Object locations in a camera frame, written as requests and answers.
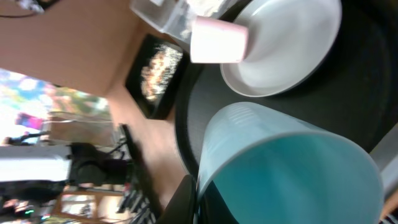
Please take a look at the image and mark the food scraps and rice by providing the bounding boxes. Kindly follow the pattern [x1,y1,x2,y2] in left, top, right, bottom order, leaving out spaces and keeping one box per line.
[141,44,183,102]

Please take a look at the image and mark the clear plastic waste bin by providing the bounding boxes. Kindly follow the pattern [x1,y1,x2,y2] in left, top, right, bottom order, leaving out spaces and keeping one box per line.
[129,0,240,52]

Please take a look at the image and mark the round black tray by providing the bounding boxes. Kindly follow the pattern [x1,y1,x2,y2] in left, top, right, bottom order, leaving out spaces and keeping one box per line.
[174,0,398,224]

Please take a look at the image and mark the pink plastic cup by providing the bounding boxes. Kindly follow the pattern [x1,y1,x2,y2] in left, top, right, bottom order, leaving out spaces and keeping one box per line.
[190,16,249,63]

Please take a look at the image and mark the black rectangular tray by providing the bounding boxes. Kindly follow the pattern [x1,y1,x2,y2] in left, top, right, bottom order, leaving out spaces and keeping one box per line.
[124,34,190,120]

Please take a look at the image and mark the grey round plate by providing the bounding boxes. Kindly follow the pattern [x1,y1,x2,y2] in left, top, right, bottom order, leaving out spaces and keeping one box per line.
[220,0,342,97]

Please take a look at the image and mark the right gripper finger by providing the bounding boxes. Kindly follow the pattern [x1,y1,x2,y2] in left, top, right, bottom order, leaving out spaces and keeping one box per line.
[156,175,197,224]

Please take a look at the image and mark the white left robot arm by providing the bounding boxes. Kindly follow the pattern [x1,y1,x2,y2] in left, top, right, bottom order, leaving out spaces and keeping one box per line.
[1,145,72,182]

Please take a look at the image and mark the light blue plastic cup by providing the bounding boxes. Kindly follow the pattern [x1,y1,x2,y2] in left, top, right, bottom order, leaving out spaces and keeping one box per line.
[197,102,384,224]

